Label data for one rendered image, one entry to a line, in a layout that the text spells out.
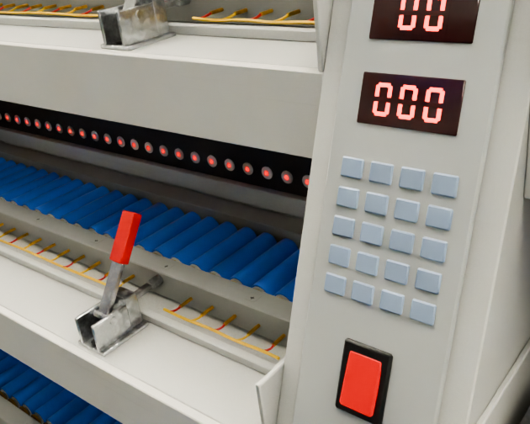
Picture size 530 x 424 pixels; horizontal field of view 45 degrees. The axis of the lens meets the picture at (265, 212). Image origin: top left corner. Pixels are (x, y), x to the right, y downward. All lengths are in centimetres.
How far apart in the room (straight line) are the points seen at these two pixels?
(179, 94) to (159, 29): 7
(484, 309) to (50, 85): 33
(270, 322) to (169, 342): 7
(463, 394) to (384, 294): 5
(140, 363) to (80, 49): 20
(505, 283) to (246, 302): 19
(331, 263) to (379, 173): 5
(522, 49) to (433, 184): 6
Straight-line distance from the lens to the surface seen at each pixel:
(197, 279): 46
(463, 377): 29
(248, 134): 35
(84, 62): 44
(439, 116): 27
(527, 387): 36
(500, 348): 31
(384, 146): 28
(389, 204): 28
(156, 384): 42
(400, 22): 29
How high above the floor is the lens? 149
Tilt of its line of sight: 10 degrees down
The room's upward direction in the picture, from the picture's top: 7 degrees clockwise
